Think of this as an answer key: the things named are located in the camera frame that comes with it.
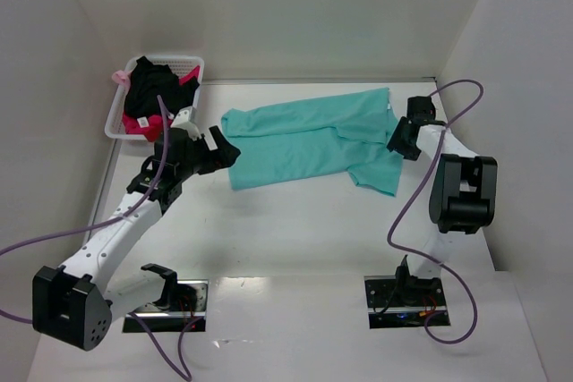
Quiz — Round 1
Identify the teal t shirt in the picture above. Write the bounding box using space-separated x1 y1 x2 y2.
221 88 402 196

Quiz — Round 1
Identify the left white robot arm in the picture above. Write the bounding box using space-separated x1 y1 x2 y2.
31 126 241 351

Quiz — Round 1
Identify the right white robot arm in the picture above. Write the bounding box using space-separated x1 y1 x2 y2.
388 96 498 305

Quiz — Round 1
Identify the red pink t shirt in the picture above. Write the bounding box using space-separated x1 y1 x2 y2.
123 71 197 142

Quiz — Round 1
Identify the white plastic basket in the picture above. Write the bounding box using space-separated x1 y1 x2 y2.
104 54 205 141

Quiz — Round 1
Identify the black t shirt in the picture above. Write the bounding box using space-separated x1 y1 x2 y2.
124 56 200 119

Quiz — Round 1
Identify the light pink cloth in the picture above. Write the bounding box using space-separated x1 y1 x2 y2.
111 70 131 89

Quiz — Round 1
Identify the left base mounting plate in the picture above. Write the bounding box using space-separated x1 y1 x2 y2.
133 279 210 333

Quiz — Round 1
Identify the base mounting plate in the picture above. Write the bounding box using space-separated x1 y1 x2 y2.
133 279 210 333
364 276 450 329

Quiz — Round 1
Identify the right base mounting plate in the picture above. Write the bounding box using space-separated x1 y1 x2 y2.
364 276 450 329

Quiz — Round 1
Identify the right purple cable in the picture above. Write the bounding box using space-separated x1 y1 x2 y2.
386 79 486 344

